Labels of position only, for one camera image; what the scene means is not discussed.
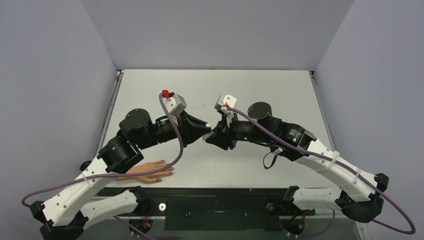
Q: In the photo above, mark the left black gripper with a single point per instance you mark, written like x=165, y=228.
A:
x=191, y=128

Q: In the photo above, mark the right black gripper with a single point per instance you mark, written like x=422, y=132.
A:
x=228, y=130

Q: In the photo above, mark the clear nail polish bottle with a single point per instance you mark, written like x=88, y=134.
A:
x=206, y=136

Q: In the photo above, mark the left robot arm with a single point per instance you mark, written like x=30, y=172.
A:
x=66, y=215

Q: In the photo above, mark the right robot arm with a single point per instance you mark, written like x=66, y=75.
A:
x=356, y=193

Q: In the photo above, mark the black round knob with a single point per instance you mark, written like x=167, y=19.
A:
x=84, y=166

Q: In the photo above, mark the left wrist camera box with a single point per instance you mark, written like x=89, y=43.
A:
x=174, y=103

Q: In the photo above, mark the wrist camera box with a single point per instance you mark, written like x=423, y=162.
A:
x=224, y=102
x=174, y=103

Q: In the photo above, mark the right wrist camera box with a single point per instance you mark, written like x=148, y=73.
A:
x=224, y=102

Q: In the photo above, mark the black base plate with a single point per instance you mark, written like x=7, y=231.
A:
x=220, y=209

